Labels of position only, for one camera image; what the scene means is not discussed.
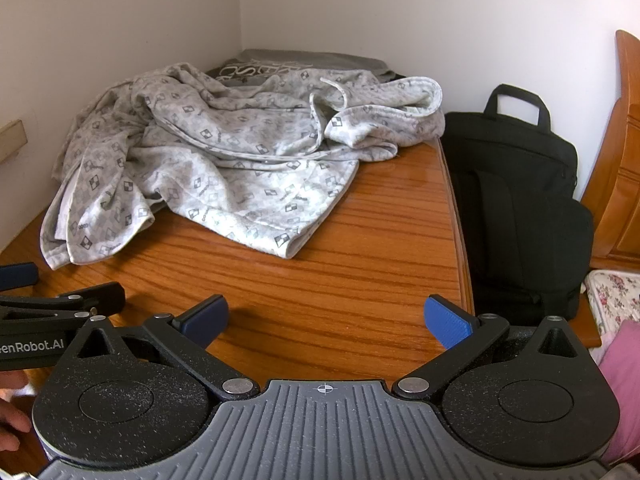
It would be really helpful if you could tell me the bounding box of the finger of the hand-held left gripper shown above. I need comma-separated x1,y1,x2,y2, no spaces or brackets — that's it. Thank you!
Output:
0,282,126,321
0,261,40,291

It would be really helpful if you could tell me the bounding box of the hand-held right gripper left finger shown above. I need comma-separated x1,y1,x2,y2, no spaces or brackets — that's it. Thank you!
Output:
75,294,261,402

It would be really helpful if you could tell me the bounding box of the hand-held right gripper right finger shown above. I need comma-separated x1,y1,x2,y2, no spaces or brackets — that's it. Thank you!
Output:
391,295,583,401

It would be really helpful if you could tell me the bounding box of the grey patterned hooded robe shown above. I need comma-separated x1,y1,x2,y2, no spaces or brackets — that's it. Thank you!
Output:
41,61,447,269

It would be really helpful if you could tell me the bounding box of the person's left hand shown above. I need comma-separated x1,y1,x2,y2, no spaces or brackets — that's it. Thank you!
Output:
0,371,33,436

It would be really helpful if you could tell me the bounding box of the beige window sill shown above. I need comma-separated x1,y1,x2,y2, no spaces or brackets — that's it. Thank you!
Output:
0,119,29,164

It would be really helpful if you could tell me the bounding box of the black laptop bag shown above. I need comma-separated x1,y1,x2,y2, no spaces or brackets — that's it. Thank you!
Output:
442,84,596,327

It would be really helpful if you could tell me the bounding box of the floral cloth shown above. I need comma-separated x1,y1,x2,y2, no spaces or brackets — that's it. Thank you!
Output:
582,269,640,337

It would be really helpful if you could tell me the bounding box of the pink cloth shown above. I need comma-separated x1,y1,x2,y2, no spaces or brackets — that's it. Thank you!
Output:
597,319,640,467

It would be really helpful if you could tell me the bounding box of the wooden headboard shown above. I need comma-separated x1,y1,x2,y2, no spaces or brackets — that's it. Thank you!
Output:
580,30,640,272

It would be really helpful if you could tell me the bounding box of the grey printed t-shirt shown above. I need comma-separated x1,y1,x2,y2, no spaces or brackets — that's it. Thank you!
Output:
205,49,407,89

